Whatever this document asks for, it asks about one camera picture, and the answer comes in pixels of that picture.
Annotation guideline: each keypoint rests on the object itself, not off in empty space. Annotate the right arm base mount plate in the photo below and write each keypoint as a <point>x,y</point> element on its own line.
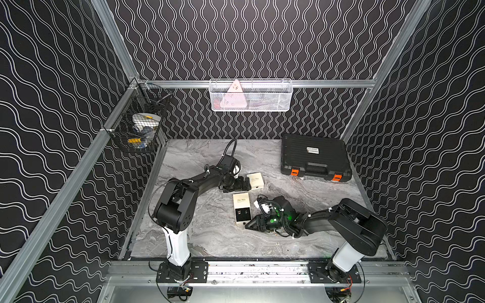
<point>333,272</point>

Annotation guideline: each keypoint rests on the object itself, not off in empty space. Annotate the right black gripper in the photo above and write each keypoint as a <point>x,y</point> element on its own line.
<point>259,221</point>

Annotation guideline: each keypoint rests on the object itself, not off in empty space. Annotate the white wire wall basket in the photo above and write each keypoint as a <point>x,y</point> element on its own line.
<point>262,95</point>

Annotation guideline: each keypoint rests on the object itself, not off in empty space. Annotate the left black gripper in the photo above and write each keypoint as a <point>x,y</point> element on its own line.
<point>240,184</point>

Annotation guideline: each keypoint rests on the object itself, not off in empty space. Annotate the aluminium front rail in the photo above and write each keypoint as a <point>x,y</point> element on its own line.
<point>257,273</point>

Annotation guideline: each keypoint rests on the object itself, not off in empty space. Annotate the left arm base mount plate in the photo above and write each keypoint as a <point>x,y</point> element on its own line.
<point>182,272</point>

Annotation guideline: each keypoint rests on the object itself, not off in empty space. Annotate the pink triangular card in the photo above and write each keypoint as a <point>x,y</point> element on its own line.
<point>234,98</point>

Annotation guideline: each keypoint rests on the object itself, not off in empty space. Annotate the cream drawer jewelry box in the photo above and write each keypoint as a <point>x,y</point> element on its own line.
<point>242,208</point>

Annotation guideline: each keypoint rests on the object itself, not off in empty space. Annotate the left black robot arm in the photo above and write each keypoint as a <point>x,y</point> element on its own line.
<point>175,208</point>

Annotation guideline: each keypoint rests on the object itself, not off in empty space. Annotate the black wire corner basket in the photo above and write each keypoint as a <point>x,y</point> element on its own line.
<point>138,127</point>

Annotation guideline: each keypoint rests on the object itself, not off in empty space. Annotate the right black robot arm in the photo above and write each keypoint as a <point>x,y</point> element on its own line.
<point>361,229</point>

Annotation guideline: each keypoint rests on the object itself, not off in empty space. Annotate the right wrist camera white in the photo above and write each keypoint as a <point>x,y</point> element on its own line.
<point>265,207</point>

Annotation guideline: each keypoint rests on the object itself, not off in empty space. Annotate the black plastic tool case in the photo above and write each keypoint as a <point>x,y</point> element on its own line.
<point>325,158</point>

